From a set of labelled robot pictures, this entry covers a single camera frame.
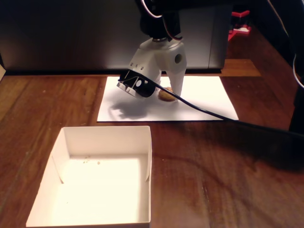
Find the white camera clamp bracket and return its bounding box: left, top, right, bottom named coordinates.
left=116, top=76, right=143, bottom=99

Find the long white arm wire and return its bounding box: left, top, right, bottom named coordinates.
left=267, top=0, right=304, bottom=89

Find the red plastic printed part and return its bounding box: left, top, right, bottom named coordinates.
left=228, top=10, right=252, bottom=42

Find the white paper sheet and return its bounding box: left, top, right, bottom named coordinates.
left=96, top=76, right=239, bottom=123

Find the white cardboard box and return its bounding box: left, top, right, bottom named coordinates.
left=25, top=125, right=152, bottom=228

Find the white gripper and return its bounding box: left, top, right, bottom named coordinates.
left=129, top=38, right=188, bottom=95

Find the white red wrist servo wire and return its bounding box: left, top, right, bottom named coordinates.
left=141, top=0, right=183, bottom=43

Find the round mini cookie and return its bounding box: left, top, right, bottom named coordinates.
left=158, top=87, right=178, bottom=103

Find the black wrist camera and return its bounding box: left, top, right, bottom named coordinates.
left=118, top=69, right=159, bottom=98

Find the black camera cable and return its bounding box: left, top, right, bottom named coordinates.
left=133, top=73, right=304, bottom=148

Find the dark grey cabinet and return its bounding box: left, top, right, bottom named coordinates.
left=0, top=0, right=233, bottom=75

